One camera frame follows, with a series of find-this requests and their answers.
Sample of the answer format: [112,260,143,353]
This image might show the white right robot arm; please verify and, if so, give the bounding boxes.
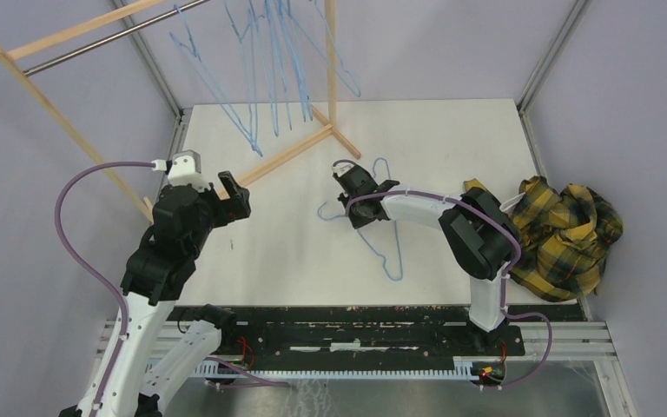
[332,159,522,354]

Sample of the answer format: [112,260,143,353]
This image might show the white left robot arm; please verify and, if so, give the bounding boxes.
[54,167,251,416]

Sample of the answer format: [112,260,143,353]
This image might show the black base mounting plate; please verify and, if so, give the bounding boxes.
[172,303,589,373]

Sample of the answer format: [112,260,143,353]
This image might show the metal rack rod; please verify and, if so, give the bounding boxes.
[23,0,209,77]

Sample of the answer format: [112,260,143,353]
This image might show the yellow plaid shirt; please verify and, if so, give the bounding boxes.
[462,175,624,304]

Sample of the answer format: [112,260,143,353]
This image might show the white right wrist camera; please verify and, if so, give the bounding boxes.
[332,163,353,176]

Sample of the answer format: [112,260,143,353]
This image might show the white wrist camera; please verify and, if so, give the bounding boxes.
[167,150,211,192]
[332,163,353,176]

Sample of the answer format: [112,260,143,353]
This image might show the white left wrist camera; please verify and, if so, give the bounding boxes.
[167,150,211,192]

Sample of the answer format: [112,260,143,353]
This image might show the aluminium frame rails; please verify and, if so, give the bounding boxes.
[80,0,637,417]

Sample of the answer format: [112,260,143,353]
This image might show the white toothed cable strip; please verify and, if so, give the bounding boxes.
[190,361,479,382]

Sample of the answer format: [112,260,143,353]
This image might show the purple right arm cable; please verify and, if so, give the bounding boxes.
[333,158,553,390]

